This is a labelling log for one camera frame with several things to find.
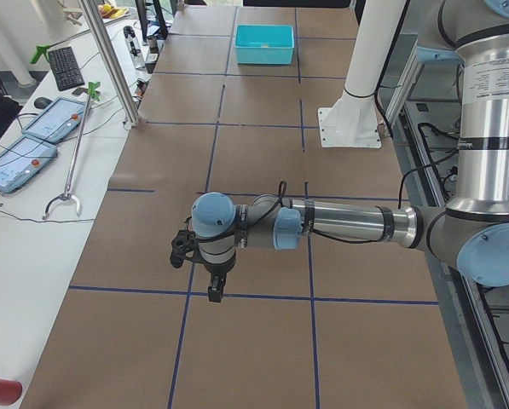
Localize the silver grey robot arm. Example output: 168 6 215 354
171 1 509 302

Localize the aluminium frame post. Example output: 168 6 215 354
78 0 139 127

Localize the silver reacher grabber stick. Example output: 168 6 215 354
42 91 93 221

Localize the turquoise plastic bin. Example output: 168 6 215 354
234 25 295 65

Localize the lower teach pendant tablet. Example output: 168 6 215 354
0 135 57 193

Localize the black keyboard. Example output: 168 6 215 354
48 46 84 91

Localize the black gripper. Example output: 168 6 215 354
204 257 236 302

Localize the green plastic clamp tool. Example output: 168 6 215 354
87 81 101 101

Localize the black computer mouse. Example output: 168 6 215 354
33 96 53 110

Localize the upper teach pendant tablet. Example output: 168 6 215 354
22 97 85 144

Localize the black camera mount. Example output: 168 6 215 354
170 229 203 268

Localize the teach pendant tablet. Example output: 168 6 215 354
22 97 85 144
0 135 57 193

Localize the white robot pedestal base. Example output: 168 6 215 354
318 0 407 148

